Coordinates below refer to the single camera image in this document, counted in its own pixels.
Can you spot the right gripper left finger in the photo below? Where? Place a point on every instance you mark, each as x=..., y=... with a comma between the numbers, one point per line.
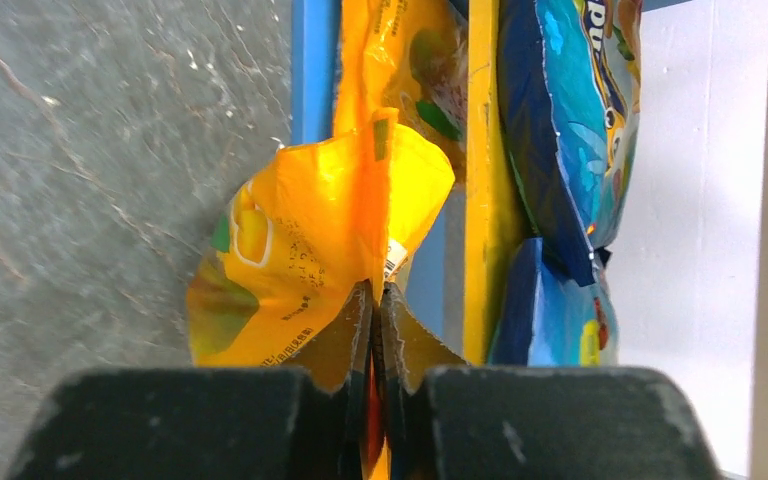
x=302, y=419

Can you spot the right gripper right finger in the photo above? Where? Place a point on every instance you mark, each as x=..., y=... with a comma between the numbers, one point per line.
x=450, y=420

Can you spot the orange mango candy bag front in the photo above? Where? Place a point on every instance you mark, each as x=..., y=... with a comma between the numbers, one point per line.
x=300, y=234

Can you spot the blue candy bag right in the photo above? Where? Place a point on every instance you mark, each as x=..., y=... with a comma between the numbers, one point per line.
x=549, y=320

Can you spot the blue candy bag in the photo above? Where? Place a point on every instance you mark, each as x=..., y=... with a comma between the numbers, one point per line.
x=569, y=85
x=549, y=320

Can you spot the blue pink yellow shelf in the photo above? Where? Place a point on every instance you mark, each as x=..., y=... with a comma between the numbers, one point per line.
x=486, y=211

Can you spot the blue candy bag left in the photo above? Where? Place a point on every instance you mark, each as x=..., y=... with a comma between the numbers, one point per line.
x=569, y=85

